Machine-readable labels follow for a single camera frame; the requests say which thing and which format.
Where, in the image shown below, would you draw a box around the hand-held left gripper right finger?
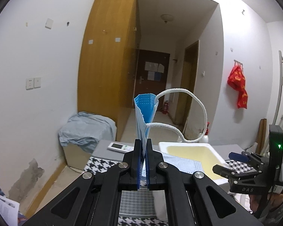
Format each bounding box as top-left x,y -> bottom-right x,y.
146,139 -> 265,226

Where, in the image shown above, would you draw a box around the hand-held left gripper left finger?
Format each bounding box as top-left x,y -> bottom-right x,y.
21,139 -> 142,226

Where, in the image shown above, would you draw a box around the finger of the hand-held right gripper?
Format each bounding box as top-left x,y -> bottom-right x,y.
212,164 -> 251,182
228,152 -> 267,168

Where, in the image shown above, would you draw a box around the blue face mask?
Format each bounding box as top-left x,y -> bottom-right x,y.
160,153 -> 204,178
134,88 -> 210,189

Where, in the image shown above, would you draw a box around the person's right hand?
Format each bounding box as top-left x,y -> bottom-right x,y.
249,188 -> 283,219

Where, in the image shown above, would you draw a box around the white remote control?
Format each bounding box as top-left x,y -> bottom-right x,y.
108,142 -> 134,153

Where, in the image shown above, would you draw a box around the wooden boards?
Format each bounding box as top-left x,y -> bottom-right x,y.
256,119 -> 270,154

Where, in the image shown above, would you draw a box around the houndstooth tablecloth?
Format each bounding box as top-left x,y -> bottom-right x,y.
84,139 -> 283,226

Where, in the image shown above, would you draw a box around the white pump bottle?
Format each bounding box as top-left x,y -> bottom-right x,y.
201,122 -> 210,143

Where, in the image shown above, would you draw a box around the red plastic bag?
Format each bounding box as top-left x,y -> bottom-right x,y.
237,88 -> 248,109
227,65 -> 247,91

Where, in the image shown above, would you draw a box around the cardboard box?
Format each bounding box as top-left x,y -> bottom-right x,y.
62,144 -> 95,171

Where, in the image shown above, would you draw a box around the blue-grey cloth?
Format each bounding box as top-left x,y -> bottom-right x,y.
58,112 -> 117,153

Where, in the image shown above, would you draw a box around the wooden wardrobe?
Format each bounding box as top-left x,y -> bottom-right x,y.
77,0 -> 142,142

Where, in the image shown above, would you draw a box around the dark brown door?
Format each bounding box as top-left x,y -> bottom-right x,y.
133,49 -> 171,110

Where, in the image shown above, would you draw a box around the printed magazine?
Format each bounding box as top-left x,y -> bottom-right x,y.
0,173 -> 22,226

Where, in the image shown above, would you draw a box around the ceiling lamp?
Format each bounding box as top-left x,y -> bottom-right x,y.
161,14 -> 174,24

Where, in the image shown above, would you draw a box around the wooden doorway frame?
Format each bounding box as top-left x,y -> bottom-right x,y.
175,40 -> 200,139

